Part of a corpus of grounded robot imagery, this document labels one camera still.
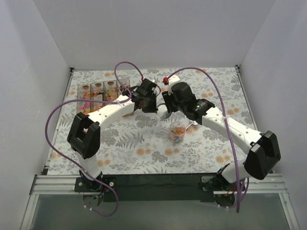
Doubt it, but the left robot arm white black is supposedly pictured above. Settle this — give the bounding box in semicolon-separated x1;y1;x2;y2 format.
67;79;157;192

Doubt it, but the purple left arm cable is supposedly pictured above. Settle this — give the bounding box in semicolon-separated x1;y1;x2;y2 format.
45;61;144;217

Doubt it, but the clear glass jar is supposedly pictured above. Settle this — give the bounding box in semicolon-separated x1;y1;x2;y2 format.
169;121;186;143

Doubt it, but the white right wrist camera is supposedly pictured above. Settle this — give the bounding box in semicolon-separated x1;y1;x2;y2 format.
163;75;180;95

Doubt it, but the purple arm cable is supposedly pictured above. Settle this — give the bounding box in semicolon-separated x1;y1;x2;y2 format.
45;61;144;217
167;67;250;213

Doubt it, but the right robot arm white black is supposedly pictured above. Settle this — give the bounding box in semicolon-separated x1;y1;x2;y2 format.
162;80;281;191

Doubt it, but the round metal jar lid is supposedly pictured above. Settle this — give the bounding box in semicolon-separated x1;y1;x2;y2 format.
156;103;172;119

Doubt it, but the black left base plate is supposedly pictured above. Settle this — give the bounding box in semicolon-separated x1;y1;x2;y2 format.
74;176;117;194

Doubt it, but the aluminium frame rail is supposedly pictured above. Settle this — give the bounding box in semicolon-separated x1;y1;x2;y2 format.
21;173;299;230

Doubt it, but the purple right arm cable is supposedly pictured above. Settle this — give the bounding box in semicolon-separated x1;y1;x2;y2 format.
167;67;250;213

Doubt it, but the metal candy scoop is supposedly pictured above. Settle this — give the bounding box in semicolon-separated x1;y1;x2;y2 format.
186;120;198;130

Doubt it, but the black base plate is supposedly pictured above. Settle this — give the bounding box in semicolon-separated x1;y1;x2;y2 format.
199;176;246;208
74;176;117;194

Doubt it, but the clear compartment candy box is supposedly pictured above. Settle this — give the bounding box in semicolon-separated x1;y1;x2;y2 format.
76;80;125;115

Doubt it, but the floral table mat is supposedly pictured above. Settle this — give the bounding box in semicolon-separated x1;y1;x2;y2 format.
47;65;254;175

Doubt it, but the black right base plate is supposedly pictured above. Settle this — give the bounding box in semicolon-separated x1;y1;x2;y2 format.
199;176;246;208

